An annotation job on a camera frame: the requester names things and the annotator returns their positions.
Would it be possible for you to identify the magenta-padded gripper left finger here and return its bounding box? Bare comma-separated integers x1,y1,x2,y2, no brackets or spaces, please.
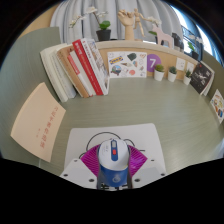
59,143,101,191

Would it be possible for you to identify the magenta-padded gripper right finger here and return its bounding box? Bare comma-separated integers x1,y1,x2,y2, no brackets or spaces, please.
128,144,167,189

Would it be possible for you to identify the white and blue computer mouse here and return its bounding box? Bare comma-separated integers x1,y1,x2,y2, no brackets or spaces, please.
97,138,131,191

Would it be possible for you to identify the white mouse pad with drawing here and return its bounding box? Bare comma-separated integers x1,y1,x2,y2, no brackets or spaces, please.
64,123,167,174

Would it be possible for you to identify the beige booklet with red text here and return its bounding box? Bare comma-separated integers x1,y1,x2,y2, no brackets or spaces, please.
9,82,67,163

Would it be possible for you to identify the food sticker sheet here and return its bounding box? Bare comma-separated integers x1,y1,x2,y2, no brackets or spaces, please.
209,88,224,124

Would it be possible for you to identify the small succulent in white pot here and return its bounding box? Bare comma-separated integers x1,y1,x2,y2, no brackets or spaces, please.
182,68,193,86
167,65,178,83
153,63,165,82

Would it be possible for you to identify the brown-cover book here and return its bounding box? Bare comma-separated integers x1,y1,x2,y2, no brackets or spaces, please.
56,44,91,99

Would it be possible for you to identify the black-cover book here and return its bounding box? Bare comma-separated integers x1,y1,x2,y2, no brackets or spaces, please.
189,60,214,95

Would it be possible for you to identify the red-spined book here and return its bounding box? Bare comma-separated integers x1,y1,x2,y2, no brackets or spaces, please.
66,39,104,97

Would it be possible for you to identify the white book behind black book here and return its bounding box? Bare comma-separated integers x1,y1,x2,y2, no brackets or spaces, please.
203,66,216,97

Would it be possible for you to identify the white sticker sheet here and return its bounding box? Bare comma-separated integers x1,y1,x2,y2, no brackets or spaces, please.
107,50,148,79

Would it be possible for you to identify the round purple sign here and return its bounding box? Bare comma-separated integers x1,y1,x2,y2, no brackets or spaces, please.
145,53,163,73

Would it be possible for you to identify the grey-green desk partition panel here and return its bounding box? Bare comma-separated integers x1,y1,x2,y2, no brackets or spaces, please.
199,49,224,101
0,26,63,158

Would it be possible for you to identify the white orchid in black pot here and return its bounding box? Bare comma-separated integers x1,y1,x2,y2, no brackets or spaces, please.
68,6,113,42
186,33,201,61

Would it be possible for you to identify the light wooden desk shelf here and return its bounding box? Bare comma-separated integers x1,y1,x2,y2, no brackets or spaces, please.
59,39,204,79

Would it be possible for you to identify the pink horse figure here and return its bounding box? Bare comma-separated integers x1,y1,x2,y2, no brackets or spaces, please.
152,26,175,48

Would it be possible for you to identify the white orchid behind pink horse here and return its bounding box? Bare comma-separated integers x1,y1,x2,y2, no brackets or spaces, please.
146,16,163,38

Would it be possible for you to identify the window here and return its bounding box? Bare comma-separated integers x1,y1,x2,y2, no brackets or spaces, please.
173,4,214,58

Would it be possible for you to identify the wooden hand model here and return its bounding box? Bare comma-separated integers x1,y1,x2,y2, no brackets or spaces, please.
117,9,136,42

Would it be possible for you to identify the wooden artist mannequin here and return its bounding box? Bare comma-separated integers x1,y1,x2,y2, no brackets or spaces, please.
133,8,148,38

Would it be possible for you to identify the grey curtain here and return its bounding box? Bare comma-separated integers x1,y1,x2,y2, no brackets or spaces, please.
49,0,183,44

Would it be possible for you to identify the white wall socket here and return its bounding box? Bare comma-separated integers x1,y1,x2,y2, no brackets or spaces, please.
175,57,187,72
186,61,196,74

